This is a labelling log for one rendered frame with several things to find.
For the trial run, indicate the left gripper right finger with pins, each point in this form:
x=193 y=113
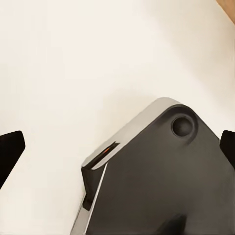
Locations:
x=227 y=146

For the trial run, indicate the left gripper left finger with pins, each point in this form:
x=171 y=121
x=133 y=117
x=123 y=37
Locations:
x=12 y=145

